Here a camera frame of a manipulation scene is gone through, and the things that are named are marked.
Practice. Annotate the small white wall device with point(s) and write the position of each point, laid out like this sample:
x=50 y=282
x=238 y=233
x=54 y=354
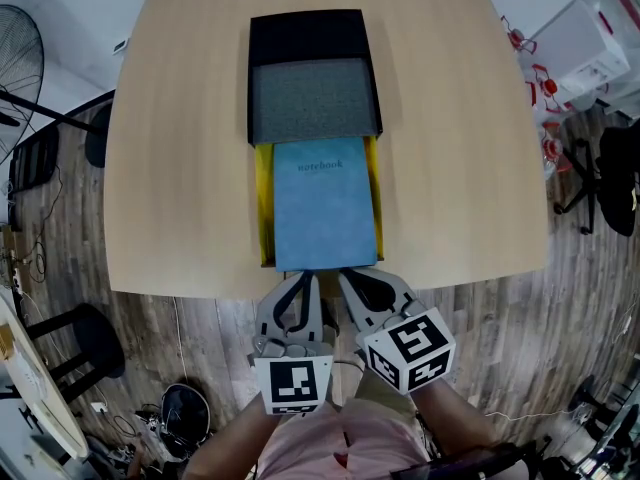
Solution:
x=120 y=46

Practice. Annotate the person's beige trousers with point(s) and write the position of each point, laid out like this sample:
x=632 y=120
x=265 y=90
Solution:
x=385 y=388

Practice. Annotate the black round floor fan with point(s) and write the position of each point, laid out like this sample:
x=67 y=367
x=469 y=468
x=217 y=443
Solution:
x=185 y=418

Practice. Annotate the person's right forearm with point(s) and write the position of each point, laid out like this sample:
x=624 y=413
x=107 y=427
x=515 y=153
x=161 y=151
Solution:
x=455 y=418

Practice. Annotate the black office chair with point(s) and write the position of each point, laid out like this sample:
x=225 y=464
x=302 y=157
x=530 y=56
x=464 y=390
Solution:
x=617 y=178

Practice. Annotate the wooden desk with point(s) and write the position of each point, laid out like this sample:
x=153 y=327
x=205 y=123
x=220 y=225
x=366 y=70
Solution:
x=175 y=168

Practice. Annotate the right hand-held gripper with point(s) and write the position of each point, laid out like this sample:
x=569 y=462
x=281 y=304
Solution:
x=410 y=353

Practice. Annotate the black box with grey foam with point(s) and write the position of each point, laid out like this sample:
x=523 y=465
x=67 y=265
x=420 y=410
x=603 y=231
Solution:
x=312 y=98

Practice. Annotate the standing fan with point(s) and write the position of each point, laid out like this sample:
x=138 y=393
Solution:
x=17 y=68

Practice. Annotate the white cardboard box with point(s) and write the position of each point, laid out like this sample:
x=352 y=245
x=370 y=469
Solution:
x=575 y=43

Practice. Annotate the yellow box tray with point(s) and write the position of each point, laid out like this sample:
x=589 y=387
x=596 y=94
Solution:
x=264 y=203

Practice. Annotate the blue notebook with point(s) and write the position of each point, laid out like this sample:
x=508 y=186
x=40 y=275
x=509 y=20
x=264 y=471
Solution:
x=322 y=213

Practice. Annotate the white power adapter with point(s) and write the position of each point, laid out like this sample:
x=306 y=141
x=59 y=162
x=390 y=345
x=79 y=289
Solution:
x=98 y=407

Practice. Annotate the clear container with red clips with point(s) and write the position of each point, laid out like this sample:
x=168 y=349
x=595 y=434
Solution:
x=556 y=145
x=520 y=38
x=545 y=88

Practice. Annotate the person's left forearm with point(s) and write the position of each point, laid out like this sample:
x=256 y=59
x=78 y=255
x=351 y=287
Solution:
x=225 y=443

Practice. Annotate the black round stool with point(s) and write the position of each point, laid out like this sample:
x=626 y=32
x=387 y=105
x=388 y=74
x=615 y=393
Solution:
x=98 y=138
x=95 y=343

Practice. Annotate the person's pink shirt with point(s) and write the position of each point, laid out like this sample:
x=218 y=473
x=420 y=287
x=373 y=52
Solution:
x=340 y=448

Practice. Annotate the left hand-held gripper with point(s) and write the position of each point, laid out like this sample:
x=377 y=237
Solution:
x=292 y=380

